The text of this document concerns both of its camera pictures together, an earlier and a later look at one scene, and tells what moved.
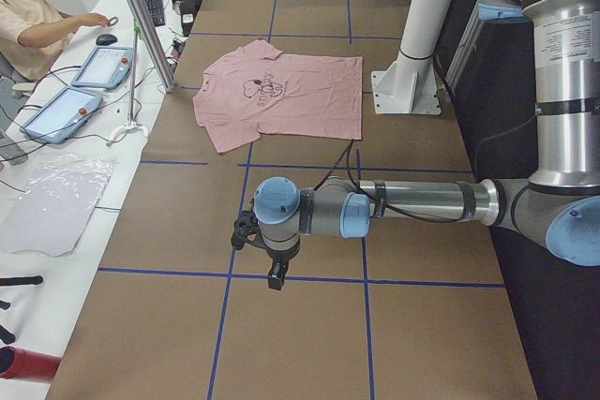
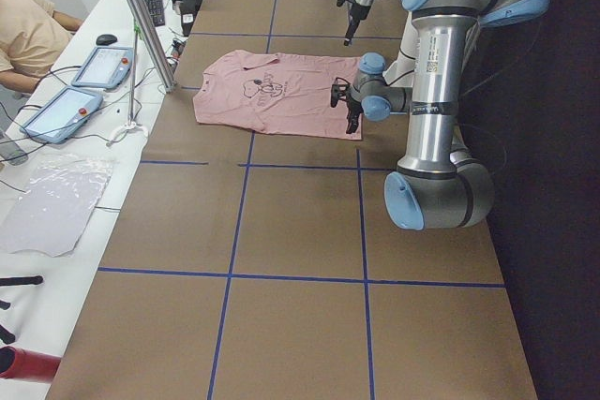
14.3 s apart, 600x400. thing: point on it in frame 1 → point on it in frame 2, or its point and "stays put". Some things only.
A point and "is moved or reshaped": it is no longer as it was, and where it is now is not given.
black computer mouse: x=105 y=39 stays put
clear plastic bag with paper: x=56 y=206 stays put
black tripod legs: x=5 y=335 stays put
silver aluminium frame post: x=144 y=22 stays put
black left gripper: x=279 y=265 → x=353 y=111
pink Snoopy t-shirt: x=253 y=90 is moved or reshaped
